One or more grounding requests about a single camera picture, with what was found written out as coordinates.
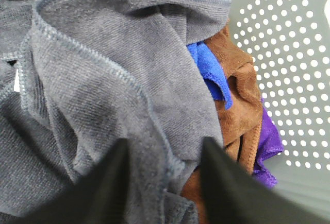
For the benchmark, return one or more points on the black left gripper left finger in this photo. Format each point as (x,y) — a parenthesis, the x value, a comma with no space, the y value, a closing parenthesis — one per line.
(99,197)

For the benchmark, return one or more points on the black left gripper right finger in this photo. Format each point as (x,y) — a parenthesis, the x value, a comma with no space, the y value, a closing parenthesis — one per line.
(232,196)

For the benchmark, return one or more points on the dark grey towel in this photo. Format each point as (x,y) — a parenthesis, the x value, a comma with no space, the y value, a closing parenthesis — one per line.
(77,75)

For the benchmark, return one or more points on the purple towel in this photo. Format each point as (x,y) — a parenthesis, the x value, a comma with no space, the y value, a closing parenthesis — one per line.
(270,145)

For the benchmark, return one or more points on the brown towel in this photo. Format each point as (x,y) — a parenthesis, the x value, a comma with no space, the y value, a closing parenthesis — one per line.
(241,123)

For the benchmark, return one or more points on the blue towel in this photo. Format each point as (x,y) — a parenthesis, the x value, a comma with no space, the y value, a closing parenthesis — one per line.
(212,72)

